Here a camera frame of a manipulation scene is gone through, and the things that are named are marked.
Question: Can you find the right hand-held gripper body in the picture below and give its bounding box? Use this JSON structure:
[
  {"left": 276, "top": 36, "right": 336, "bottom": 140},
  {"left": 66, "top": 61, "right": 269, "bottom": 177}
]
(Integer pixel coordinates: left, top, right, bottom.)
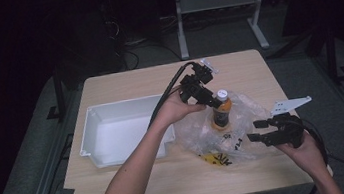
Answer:
[{"left": 262, "top": 95, "right": 320, "bottom": 153}]

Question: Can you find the person's left hand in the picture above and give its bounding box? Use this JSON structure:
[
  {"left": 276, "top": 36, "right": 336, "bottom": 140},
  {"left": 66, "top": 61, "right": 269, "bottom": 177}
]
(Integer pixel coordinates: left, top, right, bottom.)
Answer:
[{"left": 149, "top": 82, "right": 210, "bottom": 131}]

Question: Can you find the white metal desk frame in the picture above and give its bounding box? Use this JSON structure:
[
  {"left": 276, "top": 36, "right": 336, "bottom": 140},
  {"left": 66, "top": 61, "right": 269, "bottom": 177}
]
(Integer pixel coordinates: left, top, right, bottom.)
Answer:
[{"left": 172, "top": 0, "right": 277, "bottom": 61}]

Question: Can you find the black metal stand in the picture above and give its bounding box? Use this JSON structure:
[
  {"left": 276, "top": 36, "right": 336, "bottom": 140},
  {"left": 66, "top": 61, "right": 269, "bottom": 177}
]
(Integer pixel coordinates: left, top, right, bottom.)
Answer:
[
  {"left": 39, "top": 65, "right": 70, "bottom": 123},
  {"left": 320, "top": 22, "right": 344, "bottom": 86}
]

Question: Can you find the black tape strip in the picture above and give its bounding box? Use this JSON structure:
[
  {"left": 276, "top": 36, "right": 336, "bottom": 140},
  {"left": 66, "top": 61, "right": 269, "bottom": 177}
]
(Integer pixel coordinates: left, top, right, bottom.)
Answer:
[{"left": 58, "top": 185, "right": 77, "bottom": 194}]

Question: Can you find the clear plastic bag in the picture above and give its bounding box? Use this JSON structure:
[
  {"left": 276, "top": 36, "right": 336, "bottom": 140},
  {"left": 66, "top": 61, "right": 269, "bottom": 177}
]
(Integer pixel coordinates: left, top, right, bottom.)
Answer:
[{"left": 169, "top": 84, "right": 278, "bottom": 174}]

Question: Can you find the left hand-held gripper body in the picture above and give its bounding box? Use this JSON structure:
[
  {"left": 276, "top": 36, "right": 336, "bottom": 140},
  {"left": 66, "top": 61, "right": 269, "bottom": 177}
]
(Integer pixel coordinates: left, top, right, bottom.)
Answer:
[{"left": 175, "top": 56, "right": 224, "bottom": 108}]

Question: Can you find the person's right hand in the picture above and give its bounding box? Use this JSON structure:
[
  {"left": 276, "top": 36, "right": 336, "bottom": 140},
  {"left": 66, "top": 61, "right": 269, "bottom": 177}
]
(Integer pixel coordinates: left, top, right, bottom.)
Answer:
[{"left": 273, "top": 127, "right": 330, "bottom": 187}]

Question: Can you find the white plastic bin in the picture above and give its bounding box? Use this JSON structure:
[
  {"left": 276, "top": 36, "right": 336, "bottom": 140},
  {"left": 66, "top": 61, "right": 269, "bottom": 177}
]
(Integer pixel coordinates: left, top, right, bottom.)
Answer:
[{"left": 73, "top": 92, "right": 179, "bottom": 171}]

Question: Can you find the orange drink bottle white cap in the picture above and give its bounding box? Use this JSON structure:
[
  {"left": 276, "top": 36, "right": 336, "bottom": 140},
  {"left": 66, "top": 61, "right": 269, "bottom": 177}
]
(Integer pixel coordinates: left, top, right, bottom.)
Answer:
[{"left": 207, "top": 87, "right": 237, "bottom": 132}]

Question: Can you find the black floor cable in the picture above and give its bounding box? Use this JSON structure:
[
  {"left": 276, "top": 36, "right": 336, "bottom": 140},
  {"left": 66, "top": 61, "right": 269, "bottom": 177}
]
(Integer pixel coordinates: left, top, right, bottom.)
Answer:
[{"left": 116, "top": 34, "right": 184, "bottom": 71}]

